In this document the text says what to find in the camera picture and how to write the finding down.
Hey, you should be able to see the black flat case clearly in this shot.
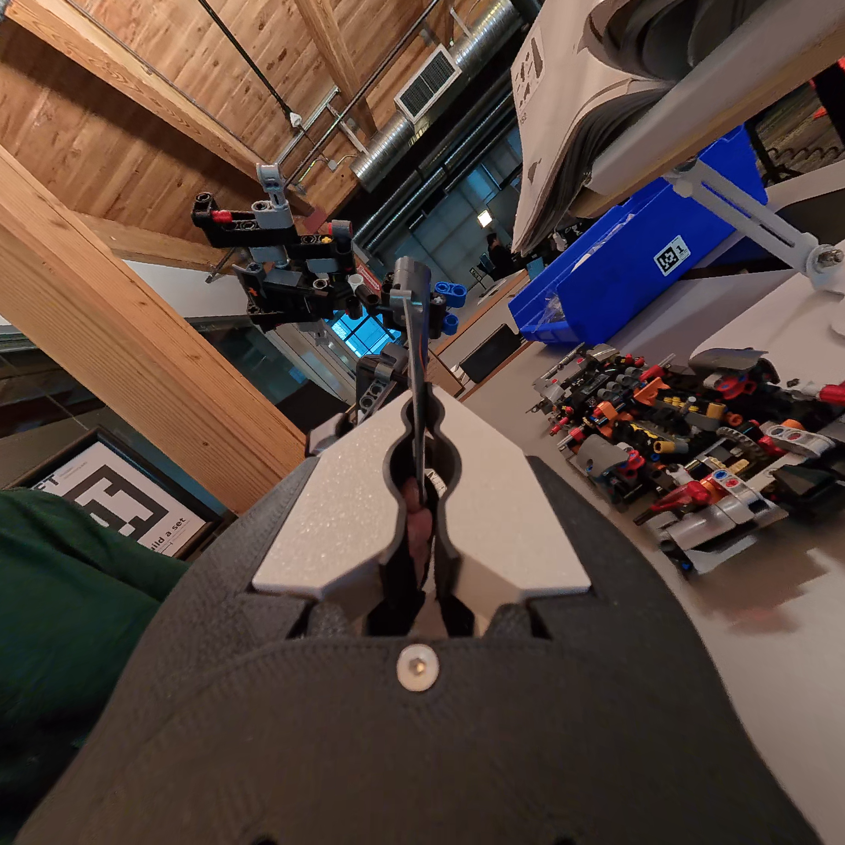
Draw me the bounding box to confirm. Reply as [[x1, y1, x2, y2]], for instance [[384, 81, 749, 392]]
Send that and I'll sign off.
[[459, 323, 525, 385]]

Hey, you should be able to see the blue parts bin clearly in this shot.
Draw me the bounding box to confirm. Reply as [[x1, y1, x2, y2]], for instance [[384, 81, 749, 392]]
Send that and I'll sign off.
[[507, 125, 770, 347]]

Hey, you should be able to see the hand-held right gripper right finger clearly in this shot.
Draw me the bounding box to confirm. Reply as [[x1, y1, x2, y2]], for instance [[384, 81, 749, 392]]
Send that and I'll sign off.
[[429, 383, 593, 636]]

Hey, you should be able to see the white air vent grille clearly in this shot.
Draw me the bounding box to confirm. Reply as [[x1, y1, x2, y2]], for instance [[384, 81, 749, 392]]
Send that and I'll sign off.
[[394, 45, 463, 124]]

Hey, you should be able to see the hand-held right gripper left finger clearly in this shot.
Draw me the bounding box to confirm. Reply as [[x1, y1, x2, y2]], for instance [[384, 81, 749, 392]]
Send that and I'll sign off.
[[251, 388, 426, 638]]

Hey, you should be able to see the person's left hand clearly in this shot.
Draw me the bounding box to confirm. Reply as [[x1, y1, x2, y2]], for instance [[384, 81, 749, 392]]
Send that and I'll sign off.
[[401, 475, 434, 577]]

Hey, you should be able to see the framed black white marker poster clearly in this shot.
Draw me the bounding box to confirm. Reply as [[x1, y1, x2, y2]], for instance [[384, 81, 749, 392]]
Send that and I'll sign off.
[[13, 428, 224, 561]]

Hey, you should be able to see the silver spiral air duct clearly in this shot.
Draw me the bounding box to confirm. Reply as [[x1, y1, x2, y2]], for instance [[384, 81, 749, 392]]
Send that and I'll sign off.
[[350, 0, 529, 192]]

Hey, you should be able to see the lego instruction book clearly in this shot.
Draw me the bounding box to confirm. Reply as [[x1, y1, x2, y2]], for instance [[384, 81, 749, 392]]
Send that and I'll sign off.
[[510, 0, 845, 257]]

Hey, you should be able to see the white book stand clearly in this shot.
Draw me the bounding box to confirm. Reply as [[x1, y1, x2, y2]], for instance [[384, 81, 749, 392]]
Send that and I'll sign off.
[[574, 26, 845, 397]]

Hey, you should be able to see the wooden pillar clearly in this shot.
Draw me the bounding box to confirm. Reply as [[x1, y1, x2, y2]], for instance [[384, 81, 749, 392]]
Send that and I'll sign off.
[[0, 145, 308, 516]]

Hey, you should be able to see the black grey lego frame assembly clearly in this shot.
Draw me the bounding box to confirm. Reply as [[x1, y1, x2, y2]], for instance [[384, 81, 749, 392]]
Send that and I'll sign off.
[[190, 162, 470, 503]]

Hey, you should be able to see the large lego car chassis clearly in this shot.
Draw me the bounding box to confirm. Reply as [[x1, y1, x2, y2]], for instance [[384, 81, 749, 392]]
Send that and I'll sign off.
[[528, 343, 845, 575]]

